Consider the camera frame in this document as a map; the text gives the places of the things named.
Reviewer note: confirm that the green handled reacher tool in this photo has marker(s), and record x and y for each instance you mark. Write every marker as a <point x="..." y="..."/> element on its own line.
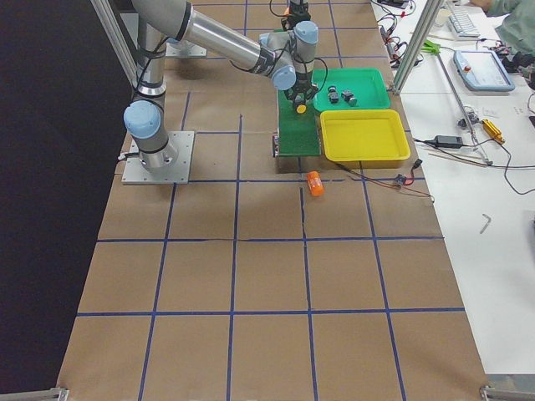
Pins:
<point x="435" y="49"/>

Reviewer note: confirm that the green push button switch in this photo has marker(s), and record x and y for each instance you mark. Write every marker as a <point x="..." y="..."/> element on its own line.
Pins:
<point x="349" y="97"/>

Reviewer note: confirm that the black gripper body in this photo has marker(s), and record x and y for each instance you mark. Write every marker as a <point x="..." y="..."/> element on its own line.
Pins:
<point x="302" y="88"/>

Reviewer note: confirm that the yellow push button switch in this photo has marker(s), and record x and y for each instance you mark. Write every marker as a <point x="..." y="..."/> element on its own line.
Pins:
<point x="299" y="105"/>

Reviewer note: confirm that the green plastic tray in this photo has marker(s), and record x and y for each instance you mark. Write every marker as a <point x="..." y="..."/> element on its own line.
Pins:
<point x="367" y="84"/>

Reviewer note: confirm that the small circuit board with wires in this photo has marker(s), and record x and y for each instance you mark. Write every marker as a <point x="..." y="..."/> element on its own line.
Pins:
<point x="402" y="180"/>

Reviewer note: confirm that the green conveyor belt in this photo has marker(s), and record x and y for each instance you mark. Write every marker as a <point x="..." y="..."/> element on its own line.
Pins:
<point x="297" y="133"/>

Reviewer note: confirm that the gold resistor block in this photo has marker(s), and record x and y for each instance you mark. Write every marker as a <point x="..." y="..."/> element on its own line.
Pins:
<point x="493" y="132"/>

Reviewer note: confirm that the yellow plastic tray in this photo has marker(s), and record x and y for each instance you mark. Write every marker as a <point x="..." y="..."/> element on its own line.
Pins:
<point x="375" y="136"/>

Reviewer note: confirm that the teach pendant tablet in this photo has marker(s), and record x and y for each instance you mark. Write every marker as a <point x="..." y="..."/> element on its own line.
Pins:
<point x="482" y="71"/>

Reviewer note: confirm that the metal allen key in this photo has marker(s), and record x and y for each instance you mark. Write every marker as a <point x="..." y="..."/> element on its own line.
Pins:
<point x="486" y="224"/>

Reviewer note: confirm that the black power adapter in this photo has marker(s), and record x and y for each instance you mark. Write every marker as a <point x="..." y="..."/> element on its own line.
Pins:
<point x="448" y="141"/>

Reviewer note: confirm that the white keyboard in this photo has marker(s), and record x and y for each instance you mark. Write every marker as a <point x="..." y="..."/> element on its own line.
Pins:
<point x="460" y="24"/>

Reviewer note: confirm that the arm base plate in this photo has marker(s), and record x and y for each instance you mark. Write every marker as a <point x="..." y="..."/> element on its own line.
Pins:
<point x="172" y="165"/>
<point x="184" y="49"/>

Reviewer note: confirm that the aluminium frame post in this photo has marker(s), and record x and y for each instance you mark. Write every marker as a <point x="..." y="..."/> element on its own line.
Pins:
<point x="422" y="28"/>

